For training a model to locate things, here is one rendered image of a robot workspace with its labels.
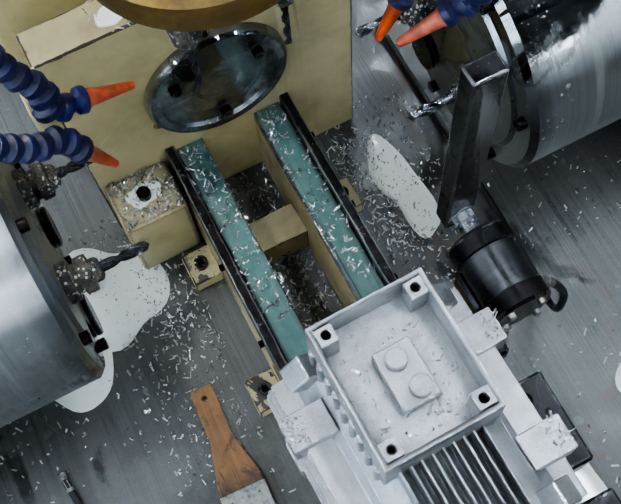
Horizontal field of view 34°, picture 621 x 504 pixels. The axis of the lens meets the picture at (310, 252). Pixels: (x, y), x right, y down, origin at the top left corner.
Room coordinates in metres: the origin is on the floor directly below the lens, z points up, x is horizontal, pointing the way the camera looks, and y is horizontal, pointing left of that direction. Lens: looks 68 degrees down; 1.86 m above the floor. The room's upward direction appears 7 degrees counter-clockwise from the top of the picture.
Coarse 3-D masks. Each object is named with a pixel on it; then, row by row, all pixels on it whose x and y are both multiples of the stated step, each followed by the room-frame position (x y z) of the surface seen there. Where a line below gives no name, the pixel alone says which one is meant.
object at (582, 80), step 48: (432, 0) 0.54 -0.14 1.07; (528, 0) 0.47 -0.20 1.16; (576, 0) 0.47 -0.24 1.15; (432, 48) 0.54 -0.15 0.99; (480, 48) 0.48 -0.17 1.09; (528, 48) 0.44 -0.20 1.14; (576, 48) 0.44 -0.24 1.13; (528, 96) 0.41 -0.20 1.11; (576, 96) 0.42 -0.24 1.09; (528, 144) 0.40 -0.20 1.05
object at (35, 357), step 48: (0, 192) 0.36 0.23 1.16; (48, 192) 0.40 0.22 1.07; (0, 240) 0.32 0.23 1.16; (48, 240) 0.38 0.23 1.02; (0, 288) 0.29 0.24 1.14; (48, 288) 0.29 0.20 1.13; (96, 288) 0.31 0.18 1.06; (0, 336) 0.26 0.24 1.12; (48, 336) 0.26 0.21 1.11; (96, 336) 0.29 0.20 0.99; (0, 384) 0.23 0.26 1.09; (48, 384) 0.23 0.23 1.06
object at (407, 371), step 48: (384, 288) 0.25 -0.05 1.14; (432, 288) 0.24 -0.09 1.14; (336, 336) 0.22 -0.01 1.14; (384, 336) 0.22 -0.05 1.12; (432, 336) 0.21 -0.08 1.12; (336, 384) 0.18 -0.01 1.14; (384, 384) 0.18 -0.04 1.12; (432, 384) 0.17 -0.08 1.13; (480, 384) 0.17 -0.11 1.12; (432, 432) 0.14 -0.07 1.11; (384, 480) 0.11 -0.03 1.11
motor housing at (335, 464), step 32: (320, 384) 0.20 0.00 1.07; (512, 384) 0.18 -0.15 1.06; (512, 416) 0.16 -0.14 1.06; (320, 448) 0.15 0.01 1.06; (352, 448) 0.15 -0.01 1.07; (448, 448) 0.13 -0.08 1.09; (480, 448) 0.13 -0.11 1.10; (512, 448) 0.13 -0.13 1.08; (320, 480) 0.13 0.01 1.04; (352, 480) 0.12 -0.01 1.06; (416, 480) 0.11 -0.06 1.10; (448, 480) 0.11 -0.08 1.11; (480, 480) 0.11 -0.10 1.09; (512, 480) 0.10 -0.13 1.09; (544, 480) 0.10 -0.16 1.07; (576, 480) 0.10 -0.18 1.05
